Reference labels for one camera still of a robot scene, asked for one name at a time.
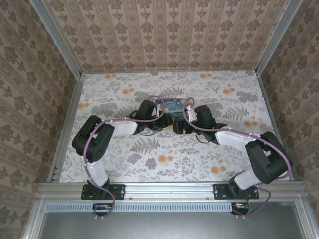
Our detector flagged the starry night painted tin box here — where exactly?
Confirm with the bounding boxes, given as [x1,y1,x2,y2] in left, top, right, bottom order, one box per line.
[155,98,187,120]

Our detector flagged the floral patterned table cover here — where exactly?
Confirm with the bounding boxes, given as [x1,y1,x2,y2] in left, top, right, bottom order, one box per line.
[53,70,292,184]

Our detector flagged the black controller board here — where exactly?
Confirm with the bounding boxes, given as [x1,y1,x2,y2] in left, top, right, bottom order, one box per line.
[92,203,113,217]
[230,202,250,216]

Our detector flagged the grey metal panel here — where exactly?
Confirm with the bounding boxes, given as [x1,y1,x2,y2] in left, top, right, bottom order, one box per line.
[23,199,319,239]

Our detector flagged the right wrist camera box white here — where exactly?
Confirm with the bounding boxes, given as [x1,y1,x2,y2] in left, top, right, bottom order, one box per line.
[186,106,198,123]

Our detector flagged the thin black camera cable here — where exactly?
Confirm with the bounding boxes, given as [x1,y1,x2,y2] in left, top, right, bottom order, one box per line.
[194,133,209,144]
[138,128,162,137]

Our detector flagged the wide aluminium mounting rail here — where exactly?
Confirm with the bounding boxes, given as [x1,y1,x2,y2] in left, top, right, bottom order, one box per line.
[37,181,309,200]

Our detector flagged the aluminium side rail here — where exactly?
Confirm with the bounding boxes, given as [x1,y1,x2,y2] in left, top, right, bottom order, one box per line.
[46,73,85,184]
[256,71,295,182]

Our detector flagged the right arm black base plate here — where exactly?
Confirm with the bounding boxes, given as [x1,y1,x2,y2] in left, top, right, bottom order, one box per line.
[213,183,260,200]

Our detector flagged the grey slotted cable duct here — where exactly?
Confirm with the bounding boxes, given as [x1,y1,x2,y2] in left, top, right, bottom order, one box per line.
[46,202,234,213]

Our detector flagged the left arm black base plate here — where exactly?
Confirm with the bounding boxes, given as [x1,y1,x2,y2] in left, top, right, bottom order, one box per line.
[81,183,126,201]

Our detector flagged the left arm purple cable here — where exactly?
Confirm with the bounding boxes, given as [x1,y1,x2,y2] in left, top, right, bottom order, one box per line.
[83,102,165,221]

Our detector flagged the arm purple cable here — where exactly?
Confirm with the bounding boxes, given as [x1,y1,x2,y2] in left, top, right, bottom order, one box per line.
[183,97,293,221]
[83,102,165,221]

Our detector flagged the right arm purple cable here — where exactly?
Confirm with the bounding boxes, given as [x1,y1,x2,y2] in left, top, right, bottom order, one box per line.
[183,97,293,221]

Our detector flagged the aluminium frame post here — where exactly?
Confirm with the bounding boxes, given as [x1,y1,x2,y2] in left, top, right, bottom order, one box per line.
[29,0,83,78]
[254,0,304,77]

